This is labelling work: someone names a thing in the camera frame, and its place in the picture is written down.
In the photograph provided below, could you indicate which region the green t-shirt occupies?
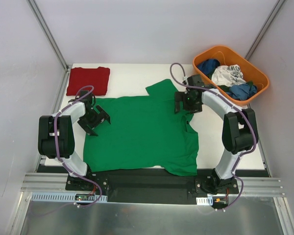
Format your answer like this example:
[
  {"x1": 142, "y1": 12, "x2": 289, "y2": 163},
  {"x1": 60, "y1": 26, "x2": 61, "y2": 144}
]
[{"x1": 83, "y1": 79, "x2": 199, "y2": 176}]

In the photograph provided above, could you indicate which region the orange plastic basket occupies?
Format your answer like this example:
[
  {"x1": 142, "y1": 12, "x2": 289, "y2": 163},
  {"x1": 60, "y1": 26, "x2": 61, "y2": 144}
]
[{"x1": 193, "y1": 45, "x2": 270, "y2": 107}]

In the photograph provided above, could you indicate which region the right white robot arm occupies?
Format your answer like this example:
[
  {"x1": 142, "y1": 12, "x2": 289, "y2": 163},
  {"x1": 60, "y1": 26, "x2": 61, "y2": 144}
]
[{"x1": 174, "y1": 75, "x2": 258, "y2": 194}]

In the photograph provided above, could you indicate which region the left aluminium post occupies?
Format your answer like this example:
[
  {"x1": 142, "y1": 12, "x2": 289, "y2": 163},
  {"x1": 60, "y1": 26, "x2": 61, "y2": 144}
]
[{"x1": 26, "y1": 0, "x2": 70, "y2": 71}]

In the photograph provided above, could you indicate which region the purple cable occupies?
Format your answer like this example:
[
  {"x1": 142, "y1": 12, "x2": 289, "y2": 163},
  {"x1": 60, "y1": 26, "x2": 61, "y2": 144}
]
[
  {"x1": 170, "y1": 63, "x2": 258, "y2": 176},
  {"x1": 53, "y1": 85, "x2": 103, "y2": 209}
]

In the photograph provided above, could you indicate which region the white printed t-shirt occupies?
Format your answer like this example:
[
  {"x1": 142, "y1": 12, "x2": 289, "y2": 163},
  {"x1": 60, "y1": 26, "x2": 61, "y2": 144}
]
[{"x1": 211, "y1": 65, "x2": 246, "y2": 87}]

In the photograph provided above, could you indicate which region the folded red t-shirt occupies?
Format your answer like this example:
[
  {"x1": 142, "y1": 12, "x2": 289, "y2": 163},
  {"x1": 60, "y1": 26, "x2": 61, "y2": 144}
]
[{"x1": 66, "y1": 67, "x2": 110, "y2": 96}]

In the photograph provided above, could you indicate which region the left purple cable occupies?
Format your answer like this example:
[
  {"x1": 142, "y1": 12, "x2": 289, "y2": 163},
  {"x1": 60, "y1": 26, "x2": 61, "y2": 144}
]
[{"x1": 53, "y1": 85, "x2": 103, "y2": 209}]

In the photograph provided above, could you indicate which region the dark blue t-shirt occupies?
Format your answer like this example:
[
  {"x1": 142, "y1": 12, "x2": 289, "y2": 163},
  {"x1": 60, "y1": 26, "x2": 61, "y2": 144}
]
[{"x1": 196, "y1": 59, "x2": 220, "y2": 76}]

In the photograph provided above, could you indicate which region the white cable duct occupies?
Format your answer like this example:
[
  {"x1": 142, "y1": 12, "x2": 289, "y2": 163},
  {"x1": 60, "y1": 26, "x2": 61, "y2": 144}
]
[
  {"x1": 196, "y1": 196, "x2": 214, "y2": 206},
  {"x1": 31, "y1": 192, "x2": 108, "y2": 204}
]

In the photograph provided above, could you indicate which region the left white cable duct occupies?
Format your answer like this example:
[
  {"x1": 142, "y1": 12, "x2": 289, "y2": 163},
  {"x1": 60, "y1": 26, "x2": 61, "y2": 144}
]
[{"x1": 31, "y1": 192, "x2": 108, "y2": 204}]

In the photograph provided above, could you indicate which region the right white cable duct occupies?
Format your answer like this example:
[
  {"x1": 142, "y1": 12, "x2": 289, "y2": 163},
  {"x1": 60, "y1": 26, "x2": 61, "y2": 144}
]
[{"x1": 196, "y1": 196, "x2": 214, "y2": 206}]

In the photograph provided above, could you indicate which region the aluminium post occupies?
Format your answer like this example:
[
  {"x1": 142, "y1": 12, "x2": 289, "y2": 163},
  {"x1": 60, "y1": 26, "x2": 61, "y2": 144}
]
[
  {"x1": 245, "y1": 0, "x2": 287, "y2": 60},
  {"x1": 26, "y1": 0, "x2": 70, "y2": 71}
]

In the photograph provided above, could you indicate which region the aluminium frame rail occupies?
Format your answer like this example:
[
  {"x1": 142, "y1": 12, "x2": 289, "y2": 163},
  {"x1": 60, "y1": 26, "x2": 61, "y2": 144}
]
[{"x1": 21, "y1": 172, "x2": 286, "y2": 197}]

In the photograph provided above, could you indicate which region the right aluminium post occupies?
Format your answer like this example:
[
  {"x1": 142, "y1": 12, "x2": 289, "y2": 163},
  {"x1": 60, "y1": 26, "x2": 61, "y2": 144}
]
[{"x1": 245, "y1": 0, "x2": 287, "y2": 60}]

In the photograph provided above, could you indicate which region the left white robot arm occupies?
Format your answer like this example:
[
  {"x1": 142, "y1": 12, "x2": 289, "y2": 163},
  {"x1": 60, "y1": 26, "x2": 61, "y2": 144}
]
[{"x1": 38, "y1": 85, "x2": 111, "y2": 190}]

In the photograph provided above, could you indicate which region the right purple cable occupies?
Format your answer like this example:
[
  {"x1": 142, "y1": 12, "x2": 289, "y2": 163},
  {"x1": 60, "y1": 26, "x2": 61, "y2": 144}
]
[{"x1": 170, "y1": 63, "x2": 258, "y2": 176}]

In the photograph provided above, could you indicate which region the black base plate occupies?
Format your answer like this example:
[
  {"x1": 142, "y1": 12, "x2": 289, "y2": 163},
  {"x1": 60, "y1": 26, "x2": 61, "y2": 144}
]
[{"x1": 65, "y1": 167, "x2": 240, "y2": 204}]

